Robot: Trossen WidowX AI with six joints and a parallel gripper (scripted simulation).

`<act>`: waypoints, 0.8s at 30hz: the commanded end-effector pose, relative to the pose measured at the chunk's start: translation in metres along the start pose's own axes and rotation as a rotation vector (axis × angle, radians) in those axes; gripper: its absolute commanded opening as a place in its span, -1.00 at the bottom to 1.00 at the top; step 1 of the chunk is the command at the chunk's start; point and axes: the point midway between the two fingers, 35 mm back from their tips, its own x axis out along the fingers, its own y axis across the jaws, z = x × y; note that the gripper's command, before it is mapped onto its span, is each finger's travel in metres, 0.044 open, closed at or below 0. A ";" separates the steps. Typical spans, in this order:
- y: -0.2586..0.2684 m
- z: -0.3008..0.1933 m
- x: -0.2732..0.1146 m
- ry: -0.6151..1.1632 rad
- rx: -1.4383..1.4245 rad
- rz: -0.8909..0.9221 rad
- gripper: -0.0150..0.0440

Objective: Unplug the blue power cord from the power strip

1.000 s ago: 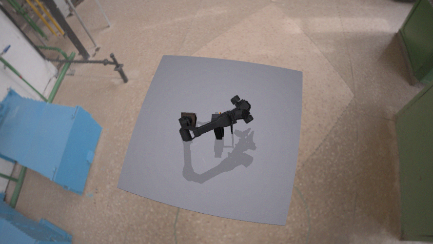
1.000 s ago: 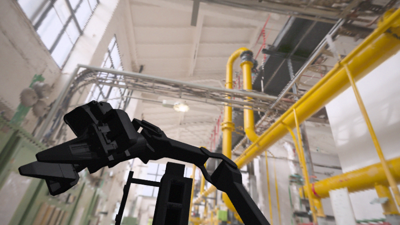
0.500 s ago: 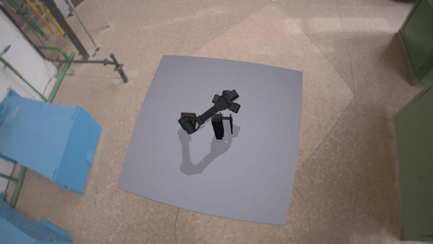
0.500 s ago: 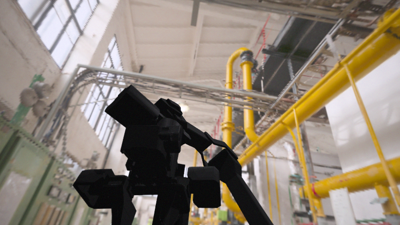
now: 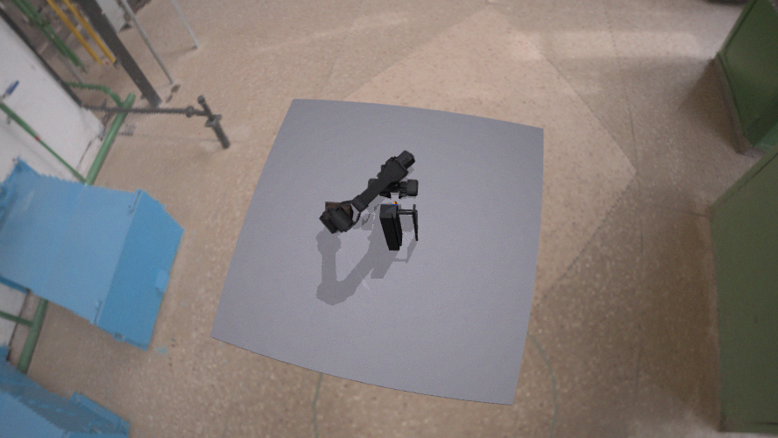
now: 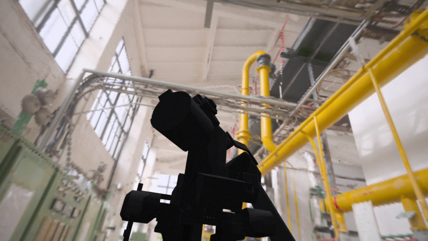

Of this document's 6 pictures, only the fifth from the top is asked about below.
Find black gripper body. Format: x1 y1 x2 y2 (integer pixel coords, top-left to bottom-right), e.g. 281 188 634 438
368 178 419 196

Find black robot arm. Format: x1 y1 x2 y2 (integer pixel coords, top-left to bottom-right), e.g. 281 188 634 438
319 151 416 235

